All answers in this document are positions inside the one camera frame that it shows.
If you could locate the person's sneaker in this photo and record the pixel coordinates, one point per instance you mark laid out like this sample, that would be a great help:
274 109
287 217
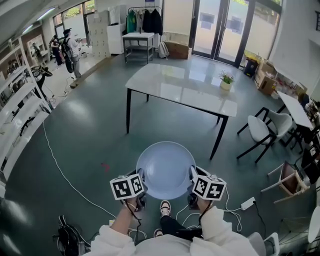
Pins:
158 233
165 208

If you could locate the grey marble dining table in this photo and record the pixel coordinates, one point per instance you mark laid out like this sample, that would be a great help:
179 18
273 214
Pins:
175 85

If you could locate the ceiling tube light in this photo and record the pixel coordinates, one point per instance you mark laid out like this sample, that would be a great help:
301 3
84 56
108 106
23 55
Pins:
46 13
27 29

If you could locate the white shelf unit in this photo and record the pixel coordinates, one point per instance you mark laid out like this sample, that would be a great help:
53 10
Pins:
18 110

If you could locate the pink flowers in white pot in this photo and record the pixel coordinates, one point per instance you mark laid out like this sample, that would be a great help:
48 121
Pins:
225 85

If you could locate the person's left sneaker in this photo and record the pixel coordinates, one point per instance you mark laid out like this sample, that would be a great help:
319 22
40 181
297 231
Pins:
158 233

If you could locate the toppled wooden chair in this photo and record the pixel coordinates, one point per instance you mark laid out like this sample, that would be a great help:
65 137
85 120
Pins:
290 178

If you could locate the light blue round plate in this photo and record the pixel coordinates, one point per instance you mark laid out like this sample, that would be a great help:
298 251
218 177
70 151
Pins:
165 170

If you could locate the large brown cardboard box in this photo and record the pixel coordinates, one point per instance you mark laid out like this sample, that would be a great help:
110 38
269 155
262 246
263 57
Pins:
176 50

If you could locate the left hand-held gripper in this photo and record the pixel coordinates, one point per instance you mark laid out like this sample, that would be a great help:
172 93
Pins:
125 188

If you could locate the person's right sneaker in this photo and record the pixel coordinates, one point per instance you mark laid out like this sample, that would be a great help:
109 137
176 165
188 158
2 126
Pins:
165 208

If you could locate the person's black trouser leg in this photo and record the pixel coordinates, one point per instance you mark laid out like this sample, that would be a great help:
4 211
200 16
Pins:
175 227

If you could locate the light grey backpack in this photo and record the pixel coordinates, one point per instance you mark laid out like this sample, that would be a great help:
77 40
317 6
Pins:
163 50

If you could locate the white power strip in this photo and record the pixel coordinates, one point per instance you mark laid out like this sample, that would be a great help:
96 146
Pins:
248 203

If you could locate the black framed glass door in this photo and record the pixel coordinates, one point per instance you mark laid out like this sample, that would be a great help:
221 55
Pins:
207 30

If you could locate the grey table with white top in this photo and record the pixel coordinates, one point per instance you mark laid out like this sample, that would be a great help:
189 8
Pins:
138 35

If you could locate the beige metal lockers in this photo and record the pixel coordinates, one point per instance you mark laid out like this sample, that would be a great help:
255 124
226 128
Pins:
98 35

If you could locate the person's left hand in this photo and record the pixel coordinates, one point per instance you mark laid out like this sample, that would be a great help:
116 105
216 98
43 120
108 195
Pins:
130 205

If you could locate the black clothes rack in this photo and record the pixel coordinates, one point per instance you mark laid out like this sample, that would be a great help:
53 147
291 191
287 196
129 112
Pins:
145 7

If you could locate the person's right forearm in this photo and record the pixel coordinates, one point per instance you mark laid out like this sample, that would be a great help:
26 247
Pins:
215 226

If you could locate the black floor-standing machine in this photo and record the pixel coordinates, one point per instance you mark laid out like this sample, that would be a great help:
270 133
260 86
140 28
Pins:
40 72

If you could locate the open printed cardboard box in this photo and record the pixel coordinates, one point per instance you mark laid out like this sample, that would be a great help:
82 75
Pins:
266 83

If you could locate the white cabinet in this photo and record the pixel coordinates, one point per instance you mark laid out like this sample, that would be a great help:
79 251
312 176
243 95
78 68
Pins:
115 37

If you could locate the person's left forearm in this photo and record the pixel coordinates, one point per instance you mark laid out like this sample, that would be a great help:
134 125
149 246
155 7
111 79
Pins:
120 223

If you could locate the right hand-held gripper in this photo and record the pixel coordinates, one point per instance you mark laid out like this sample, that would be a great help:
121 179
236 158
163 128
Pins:
210 188

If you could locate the grey chair with black legs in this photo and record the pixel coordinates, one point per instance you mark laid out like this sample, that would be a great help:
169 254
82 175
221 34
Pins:
260 130

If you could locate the person's white sweater torso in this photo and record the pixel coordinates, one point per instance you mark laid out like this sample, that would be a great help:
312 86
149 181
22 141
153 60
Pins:
165 247

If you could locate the green jacket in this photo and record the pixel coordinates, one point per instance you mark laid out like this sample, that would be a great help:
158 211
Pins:
130 23

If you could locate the white storage box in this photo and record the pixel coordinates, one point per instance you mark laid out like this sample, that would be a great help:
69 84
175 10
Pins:
116 13

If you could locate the white plastic chair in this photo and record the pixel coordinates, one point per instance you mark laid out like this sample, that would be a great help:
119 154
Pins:
257 242

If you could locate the black bin with yellow lid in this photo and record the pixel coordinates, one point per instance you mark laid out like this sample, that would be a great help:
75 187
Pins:
250 67

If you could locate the white rectangular table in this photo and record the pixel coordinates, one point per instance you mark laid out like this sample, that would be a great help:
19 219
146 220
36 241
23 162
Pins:
295 107

